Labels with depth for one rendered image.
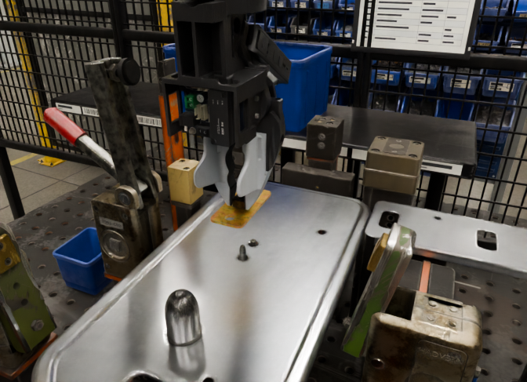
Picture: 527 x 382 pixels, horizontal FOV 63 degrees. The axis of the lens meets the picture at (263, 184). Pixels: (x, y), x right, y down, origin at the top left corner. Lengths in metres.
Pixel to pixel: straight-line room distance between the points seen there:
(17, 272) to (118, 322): 0.10
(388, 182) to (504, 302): 0.44
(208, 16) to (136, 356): 0.29
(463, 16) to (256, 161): 0.59
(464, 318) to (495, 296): 0.62
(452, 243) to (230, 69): 0.36
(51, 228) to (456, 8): 1.05
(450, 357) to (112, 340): 0.29
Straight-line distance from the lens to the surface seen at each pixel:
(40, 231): 1.24
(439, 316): 0.41
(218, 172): 0.45
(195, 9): 0.35
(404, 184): 0.67
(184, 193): 0.60
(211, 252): 0.53
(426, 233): 0.59
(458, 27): 0.92
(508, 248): 0.61
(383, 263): 0.37
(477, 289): 1.03
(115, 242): 0.58
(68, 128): 0.58
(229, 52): 0.36
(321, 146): 0.71
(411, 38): 0.93
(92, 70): 0.51
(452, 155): 0.77
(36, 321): 0.48
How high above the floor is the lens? 1.31
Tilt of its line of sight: 27 degrees down
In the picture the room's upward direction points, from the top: straight up
